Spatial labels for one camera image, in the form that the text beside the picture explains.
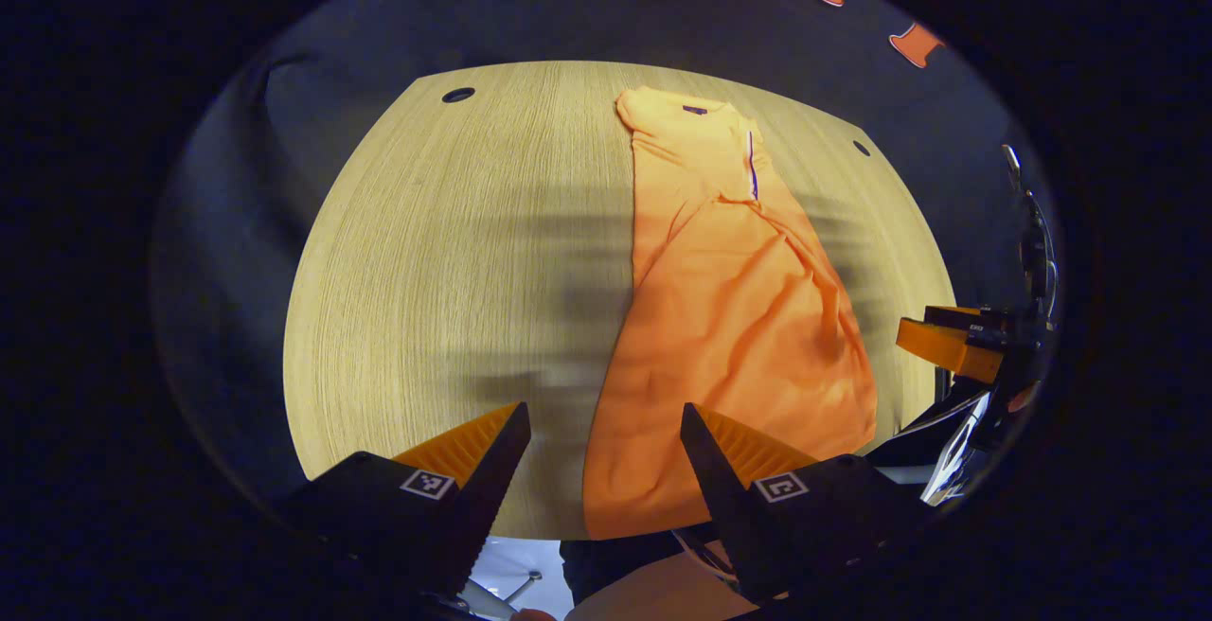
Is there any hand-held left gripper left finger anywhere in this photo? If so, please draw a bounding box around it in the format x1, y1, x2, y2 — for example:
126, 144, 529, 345
279, 401, 533, 603

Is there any orange T-shirt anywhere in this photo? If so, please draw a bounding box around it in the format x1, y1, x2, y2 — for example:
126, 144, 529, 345
582, 86, 879, 541

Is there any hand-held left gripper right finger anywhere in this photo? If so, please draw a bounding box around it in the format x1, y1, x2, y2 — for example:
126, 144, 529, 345
680, 402, 934, 603

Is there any metal chair base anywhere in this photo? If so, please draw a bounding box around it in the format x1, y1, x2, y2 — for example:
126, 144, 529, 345
464, 564, 545, 621

